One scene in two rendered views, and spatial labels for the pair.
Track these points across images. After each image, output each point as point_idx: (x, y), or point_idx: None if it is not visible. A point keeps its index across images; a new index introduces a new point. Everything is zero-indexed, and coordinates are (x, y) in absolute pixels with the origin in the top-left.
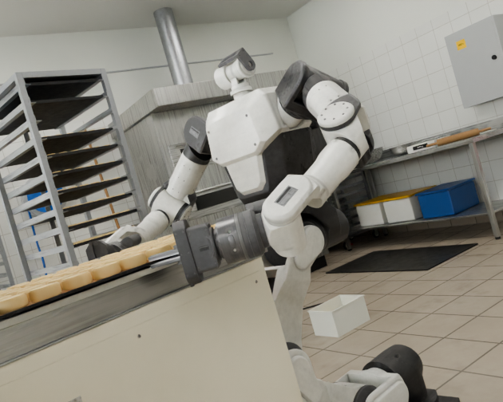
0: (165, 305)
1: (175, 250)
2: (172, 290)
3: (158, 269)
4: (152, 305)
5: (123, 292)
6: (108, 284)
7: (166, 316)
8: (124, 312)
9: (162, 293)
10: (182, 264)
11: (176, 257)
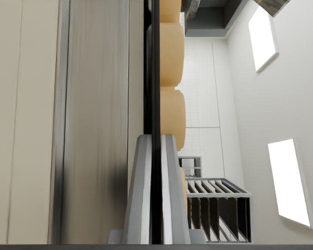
0: (29, 159)
1: (184, 229)
2: (64, 197)
3: (128, 174)
4: (47, 121)
5: (110, 66)
6: (139, 36)
7: (0, 152)
8: (61, 45)
9: (67, 166)
10: (90, 247)
11: (148, 228)
